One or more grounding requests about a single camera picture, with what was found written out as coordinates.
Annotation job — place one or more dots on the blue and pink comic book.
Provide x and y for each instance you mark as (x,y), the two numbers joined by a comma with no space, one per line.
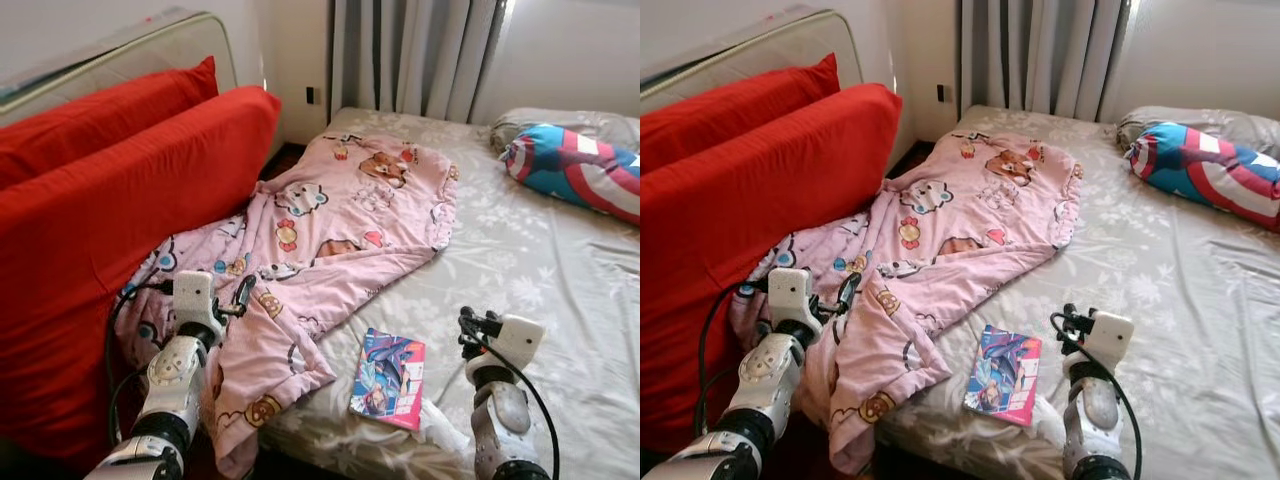
(1003,375)
(390,380)

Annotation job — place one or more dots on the pink cartoon blanket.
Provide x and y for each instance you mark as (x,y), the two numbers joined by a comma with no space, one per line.
(330,220)
(960,220)

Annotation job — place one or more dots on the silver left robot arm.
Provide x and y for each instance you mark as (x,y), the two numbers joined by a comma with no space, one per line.
(170,385)
(765,385)

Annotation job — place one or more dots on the beige floral bed sheet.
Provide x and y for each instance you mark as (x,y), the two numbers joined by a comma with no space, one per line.
(540,260)
(1170,270)

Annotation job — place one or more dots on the thick red cushion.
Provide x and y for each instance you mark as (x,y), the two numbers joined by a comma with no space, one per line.
(100,250)
(740,250)

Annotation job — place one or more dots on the red white blue bolster pillow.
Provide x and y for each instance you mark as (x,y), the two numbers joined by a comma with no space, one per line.
(1200,170)
(570,170)

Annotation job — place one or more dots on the grey pillow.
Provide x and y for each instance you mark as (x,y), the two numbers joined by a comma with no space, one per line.
(590,125)
(1220,125)

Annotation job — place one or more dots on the flat red cushion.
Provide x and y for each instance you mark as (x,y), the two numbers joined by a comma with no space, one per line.
(90,125)
(730,105)

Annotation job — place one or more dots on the grey upright mattress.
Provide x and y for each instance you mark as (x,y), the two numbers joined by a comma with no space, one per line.
(790,45)
(150,50)

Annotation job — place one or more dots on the grey curtain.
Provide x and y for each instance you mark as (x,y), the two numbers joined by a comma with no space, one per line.
(420,50)
(1050,50)

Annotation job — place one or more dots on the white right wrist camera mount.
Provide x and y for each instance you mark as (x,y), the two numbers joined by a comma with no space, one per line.
(1112,335)
(518,340)

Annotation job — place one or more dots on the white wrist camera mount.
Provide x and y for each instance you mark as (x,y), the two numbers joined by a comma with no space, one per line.
(193,298)
(790,293)
(1112,335)
(518,340)

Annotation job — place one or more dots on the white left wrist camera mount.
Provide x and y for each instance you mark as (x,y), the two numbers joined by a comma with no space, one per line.
(790,293)
(193,298)

